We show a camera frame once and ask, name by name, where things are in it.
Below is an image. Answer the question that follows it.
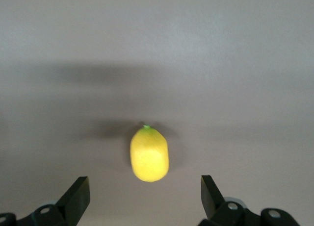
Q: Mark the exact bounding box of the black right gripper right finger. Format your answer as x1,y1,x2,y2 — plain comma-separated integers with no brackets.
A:
198,175,301,226

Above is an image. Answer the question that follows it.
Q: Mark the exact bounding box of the yellow lemon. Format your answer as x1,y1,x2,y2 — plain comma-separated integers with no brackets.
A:
129,124,170,183

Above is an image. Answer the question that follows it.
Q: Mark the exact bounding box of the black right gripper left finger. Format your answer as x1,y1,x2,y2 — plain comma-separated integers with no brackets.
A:
0,176,90,226

